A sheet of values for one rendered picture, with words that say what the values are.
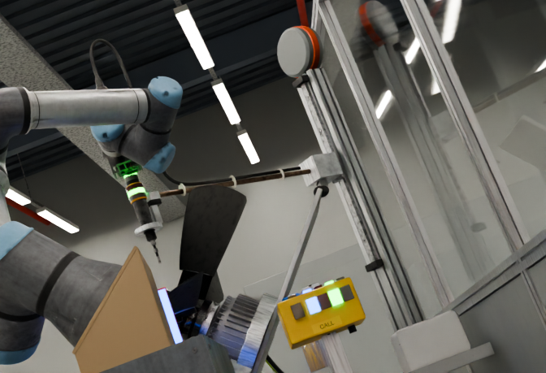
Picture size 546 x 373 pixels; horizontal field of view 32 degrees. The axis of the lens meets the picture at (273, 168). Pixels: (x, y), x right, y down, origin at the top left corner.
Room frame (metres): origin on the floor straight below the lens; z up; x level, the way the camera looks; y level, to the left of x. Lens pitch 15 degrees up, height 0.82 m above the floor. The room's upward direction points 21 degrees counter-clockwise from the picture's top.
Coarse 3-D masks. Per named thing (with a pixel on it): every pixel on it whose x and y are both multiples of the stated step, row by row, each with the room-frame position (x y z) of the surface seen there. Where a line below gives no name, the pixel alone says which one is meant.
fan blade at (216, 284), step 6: (216, 276) 2.72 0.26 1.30; (216, 282) 2.70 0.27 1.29; (210, 288) 2.65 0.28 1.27; (216, 288) 2.69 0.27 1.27; (210, 294) 2.63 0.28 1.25; (216, 294) 2.68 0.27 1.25; (222, 294) 2.73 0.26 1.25; (204, 300) 2.58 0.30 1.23; (216, 300) 2.66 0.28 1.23; (222, 300) 2.73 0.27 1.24
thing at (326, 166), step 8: (312, 160) 2.68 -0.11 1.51; (320, 160) 2.69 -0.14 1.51; (328, 160) 2.71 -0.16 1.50; (336, 160) 2.73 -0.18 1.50; (304, 168) 2.71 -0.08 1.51; (312, 168) 2.69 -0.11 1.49; (320, 168) 2.68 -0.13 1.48; (328, 168) 2.70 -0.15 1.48; (336, 168) 2.72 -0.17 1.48; (304, 176) 2.72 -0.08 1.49; (312, 176) 2.70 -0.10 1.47; (320, 176) 2.67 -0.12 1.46; (328, 176) 2.70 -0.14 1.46; (336, 176) 2.74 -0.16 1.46; (312, 184) 2.72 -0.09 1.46
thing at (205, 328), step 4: (216, 304) 2.40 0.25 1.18; (212, 308) 2.38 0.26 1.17; (216, 308) 2.39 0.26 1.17; (208, 312) 2.39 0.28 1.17; (212, 312) 2.37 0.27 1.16; (216, 312) 2.41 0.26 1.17; (208, 316) 2.36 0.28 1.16; (212, 316) 2.36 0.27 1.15; (208, 320) 2.36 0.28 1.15; (212, 320) 2.39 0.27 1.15; (204, 324) 2.37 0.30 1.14; (208, 324) 2.36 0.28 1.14; (204, 328) 2.36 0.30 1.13; (208, 328) 2.36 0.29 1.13; (200, 332) 2.38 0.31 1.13; (204, 332) 2.36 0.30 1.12; (208, 332) 2.40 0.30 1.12
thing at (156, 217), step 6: (150, 192) 2.34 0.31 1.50; (156, 192) 2.35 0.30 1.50; (150, 198) 2.33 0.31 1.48; (156, 198) 2.34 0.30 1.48; (150, 204) 2.33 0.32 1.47; (156, 204) 2.33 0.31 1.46; (150, 210) 2.34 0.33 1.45; (156, 210) 2.33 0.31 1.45; (156, 216) 2.33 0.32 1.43; (156, 222) 2.30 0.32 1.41; (162, 222) 2.34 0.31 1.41; (138, 228) 2.30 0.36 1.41; (144, 228) 2.29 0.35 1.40; (150, 228) 2.30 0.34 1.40; (156, 228) 2.33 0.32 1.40; (138, 234) 2.31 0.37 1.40; (144, 234) 2.34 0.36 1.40
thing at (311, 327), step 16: (320, 288) 1.95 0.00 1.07; (352, 288) 1.95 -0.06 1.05; (288, 304) 1.94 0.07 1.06; (304, 304) 1.94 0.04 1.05; (352, 304) 1.95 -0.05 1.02; (288, 320) 1.94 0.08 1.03; (304, 320) 1.94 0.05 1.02; (320, 320) 1.95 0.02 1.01; (336, 320) 1.95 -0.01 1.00; (352, 320) 1.95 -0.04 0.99; (288, 336) 1.94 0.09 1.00; (304, 336) 1.94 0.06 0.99; (320, 336) 1.98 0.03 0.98
